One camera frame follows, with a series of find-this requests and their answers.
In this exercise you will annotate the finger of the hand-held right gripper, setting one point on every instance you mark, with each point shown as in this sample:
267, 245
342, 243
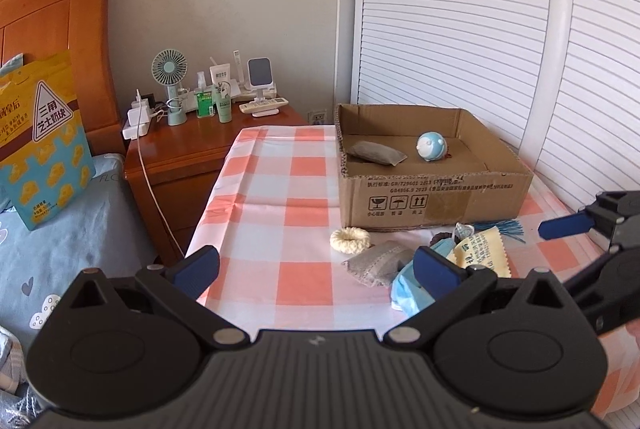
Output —
605, 276
565, 225

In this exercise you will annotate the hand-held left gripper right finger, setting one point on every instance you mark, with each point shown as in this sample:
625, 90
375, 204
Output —
435, 274

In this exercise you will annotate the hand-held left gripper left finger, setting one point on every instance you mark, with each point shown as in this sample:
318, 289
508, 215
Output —
200, 266

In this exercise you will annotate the blue face mask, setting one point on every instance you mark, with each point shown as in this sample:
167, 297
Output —
404, 293

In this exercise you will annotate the yellow snack packet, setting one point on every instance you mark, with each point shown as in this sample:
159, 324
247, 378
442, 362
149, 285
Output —
482, 251

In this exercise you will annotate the grey fabric sachet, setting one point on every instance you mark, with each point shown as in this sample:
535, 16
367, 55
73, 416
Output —
375, 265
375, 152

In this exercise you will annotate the blue tassel pendant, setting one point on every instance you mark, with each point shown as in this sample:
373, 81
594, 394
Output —
502, 231

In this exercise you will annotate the brown cardboard box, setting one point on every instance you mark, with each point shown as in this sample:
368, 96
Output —
400, 204

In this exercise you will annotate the white fluffy hair scrunchie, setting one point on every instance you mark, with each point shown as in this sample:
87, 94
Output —
350, 241

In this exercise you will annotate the pink checked tablecloth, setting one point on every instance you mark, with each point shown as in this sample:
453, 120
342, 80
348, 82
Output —
280, 209

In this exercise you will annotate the wooden nightstand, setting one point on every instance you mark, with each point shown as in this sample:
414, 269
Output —
190, 154

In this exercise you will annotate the blue printed bed sheet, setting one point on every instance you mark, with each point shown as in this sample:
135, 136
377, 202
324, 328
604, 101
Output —
85, 229

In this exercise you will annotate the blue round plush toy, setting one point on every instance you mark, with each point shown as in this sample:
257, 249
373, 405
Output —
431, 146

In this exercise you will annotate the white power strip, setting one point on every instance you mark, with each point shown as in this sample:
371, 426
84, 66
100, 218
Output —
136, 130

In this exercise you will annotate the green label bottle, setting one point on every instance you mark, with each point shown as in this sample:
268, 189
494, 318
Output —
205, 105

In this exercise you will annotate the green cosmetic tube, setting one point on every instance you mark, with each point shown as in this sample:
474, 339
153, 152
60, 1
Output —
223, 106

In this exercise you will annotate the white plug charger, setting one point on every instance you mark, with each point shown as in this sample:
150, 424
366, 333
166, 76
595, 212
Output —
140, 111

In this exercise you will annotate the white remote control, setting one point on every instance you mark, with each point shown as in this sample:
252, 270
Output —
265, 104

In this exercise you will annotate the yellow paper bag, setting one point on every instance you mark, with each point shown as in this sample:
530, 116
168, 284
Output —
45, 144

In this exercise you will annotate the pale green desk fan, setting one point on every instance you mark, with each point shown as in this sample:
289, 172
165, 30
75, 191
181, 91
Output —
169, 68

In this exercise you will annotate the slim white stick bottle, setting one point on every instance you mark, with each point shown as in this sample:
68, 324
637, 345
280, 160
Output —
237, 66

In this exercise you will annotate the white phone stand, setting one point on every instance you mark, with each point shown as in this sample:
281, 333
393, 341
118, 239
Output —
261, 71

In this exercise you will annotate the white louvred wardrobe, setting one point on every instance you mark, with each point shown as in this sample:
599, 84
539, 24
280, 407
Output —
450, 9

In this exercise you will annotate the wooden bed headboard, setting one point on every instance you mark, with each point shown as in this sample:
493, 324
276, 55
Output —
55, 14

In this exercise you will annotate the low wall socket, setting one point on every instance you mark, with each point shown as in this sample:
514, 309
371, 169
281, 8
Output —
318, 117

